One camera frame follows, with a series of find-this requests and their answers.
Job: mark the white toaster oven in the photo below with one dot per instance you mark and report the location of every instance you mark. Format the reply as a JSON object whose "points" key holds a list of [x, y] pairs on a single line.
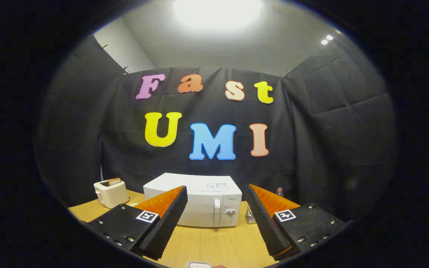
{"points": [[207, 201]]}

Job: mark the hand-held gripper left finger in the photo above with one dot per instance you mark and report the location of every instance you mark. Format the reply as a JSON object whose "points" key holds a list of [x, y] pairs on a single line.
{"points": [[169, 223]]}

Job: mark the toasted bread slice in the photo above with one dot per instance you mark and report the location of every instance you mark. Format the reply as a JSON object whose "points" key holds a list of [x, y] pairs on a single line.
{"points": [[114, 181]]}

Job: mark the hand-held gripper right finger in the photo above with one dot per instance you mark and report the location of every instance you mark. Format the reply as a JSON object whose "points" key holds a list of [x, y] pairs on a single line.
{"points": [[264, 223]]}

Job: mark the cream toaster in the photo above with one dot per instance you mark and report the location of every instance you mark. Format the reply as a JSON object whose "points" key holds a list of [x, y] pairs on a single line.
{"points": [[114, 195]]}

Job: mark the clear red label bottle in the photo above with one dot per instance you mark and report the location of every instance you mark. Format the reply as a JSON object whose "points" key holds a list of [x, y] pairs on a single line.
{"points": [[279, 192]]}

